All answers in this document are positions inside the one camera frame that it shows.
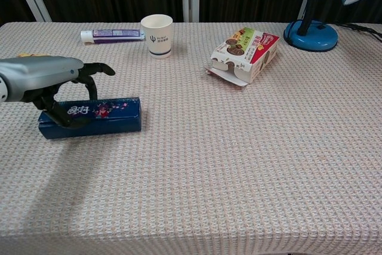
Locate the beige woven tablecloth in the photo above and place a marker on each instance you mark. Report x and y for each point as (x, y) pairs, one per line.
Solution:
(224, 162)

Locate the blue desk lamp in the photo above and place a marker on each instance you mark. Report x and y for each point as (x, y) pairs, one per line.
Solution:
(313, 38)

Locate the purple white toothpaste tube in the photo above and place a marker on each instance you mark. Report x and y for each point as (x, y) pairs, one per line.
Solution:
(113, 35)

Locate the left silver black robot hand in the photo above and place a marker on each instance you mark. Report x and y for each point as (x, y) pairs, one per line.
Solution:
(38, 76)

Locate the yellow rubber chicken toy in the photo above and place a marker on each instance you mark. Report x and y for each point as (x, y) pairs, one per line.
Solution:
(25, 55)

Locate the white paper cup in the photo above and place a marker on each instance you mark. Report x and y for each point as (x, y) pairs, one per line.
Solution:
(159, 37)

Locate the blue rectangular case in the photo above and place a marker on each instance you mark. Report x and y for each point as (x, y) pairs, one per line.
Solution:
(119, 117)

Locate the opened cardboard snack box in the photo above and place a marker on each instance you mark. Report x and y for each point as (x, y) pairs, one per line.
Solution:
(250, 55)

